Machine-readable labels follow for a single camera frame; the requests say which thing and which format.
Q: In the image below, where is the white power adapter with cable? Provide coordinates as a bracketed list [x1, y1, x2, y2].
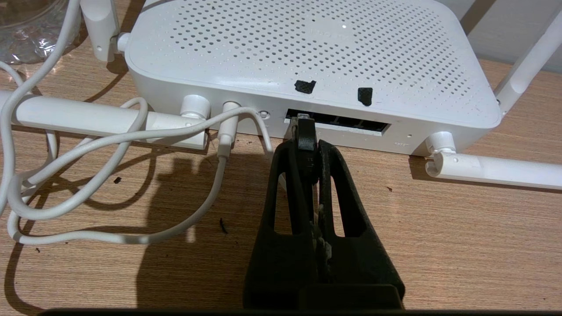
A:
[0, 0, 275, 246]

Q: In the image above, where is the black ethernet cable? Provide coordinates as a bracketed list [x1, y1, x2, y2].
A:
[290, 113, 320, 185]

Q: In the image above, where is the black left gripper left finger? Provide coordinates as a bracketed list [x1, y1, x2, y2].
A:
[243, 140, 319, 308]

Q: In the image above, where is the clear water bottle red cap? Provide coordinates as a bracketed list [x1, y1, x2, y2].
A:
[0, 0, 83, 65]

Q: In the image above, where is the white router with antennas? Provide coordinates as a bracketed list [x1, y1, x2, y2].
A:
[0, 0, 562, 191]

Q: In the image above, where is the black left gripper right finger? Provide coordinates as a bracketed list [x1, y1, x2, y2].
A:
[317, 140, 405, 308]

